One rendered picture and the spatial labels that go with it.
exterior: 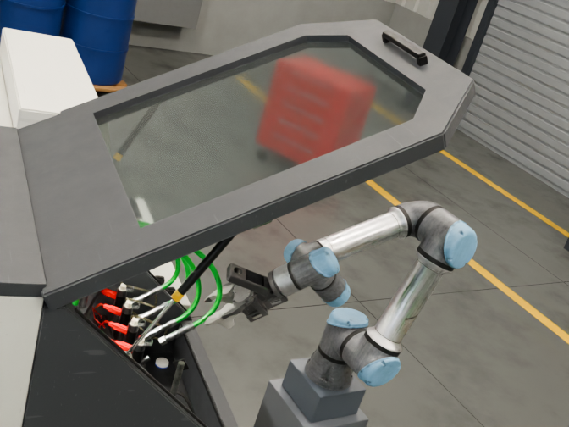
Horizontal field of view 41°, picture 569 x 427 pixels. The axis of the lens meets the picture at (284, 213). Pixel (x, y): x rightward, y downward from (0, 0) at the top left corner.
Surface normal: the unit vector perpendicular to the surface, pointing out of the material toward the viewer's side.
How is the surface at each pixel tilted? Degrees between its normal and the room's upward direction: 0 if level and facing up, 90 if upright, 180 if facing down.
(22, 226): 0
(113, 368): 90
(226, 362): 0
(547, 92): 90
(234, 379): 0
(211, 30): 90
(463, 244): 83
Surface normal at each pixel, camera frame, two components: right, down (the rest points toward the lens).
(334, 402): 0.50, 0.49
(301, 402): -0.82, 0.00
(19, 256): 0.27, -0.87
